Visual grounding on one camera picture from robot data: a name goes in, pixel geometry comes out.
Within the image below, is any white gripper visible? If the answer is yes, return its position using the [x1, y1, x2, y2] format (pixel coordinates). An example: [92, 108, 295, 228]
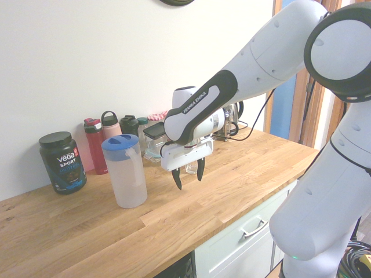
[161, 138, 215, 191]

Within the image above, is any translucent pitcher with blue lid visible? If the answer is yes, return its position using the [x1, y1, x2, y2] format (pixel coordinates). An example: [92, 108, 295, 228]
[101, 134, 149, 209]

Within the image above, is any pink water bottle black lid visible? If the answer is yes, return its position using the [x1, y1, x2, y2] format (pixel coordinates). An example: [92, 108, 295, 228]
[101, 111, 123, 140]

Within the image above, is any red water bottle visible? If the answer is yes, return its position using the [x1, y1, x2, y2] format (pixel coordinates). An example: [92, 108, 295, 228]
[83, 117, 108, 175]

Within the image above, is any clear faceted drinking glass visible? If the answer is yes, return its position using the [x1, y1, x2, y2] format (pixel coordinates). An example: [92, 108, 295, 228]
[184, 160, 201, 175]

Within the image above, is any glass container teal clip lid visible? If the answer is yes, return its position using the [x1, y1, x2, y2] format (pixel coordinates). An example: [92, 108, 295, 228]
[144, 146, 163, 163]

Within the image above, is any clear bottle green lid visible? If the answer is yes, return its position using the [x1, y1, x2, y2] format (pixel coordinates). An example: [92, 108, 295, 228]
[136, 117, 150, 154]

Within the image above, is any tall jar red checkered lid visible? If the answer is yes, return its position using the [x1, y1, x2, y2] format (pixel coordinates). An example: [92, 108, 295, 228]
[147, 111, 169, 123]

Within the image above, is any chrome electric kettle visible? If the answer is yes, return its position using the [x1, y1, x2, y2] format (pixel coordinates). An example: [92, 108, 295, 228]
[223, 100, 245, 137]

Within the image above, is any black shaker bottle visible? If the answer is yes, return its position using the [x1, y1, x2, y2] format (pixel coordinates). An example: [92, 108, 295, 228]
[119, 115, 140, 137]

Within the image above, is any white cabinet drawer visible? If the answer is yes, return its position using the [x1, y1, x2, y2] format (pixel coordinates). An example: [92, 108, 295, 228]
[193, 179, 300, 278]

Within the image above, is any black dishwasher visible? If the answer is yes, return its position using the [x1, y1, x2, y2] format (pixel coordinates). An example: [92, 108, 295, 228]
[161, 251, 195, 278]

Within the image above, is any blue door panel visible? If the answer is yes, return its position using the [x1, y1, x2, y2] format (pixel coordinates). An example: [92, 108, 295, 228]
[272, 72, 297, 143]

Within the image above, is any black Vega protein tub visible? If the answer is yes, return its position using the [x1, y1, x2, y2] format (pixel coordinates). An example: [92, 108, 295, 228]
[38, 131, 88, 195]

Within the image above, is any silver drawer handle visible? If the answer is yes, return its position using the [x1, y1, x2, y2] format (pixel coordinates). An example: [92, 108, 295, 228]
[240, 218, 269, 239]

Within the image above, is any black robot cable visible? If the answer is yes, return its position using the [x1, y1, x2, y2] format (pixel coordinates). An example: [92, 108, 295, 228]
[213, 86, 277, 143]

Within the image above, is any wooden door frame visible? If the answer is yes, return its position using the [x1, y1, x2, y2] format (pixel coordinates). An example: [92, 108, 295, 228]
[271, 0, 350, 151]

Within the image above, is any black round wall clock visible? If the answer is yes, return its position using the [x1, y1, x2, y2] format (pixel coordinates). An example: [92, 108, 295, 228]
[158, 0, 196, 6]

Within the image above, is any coiled black cable bundle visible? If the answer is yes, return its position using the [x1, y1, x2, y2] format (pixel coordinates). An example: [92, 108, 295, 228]
[337, 239, 371, 278]

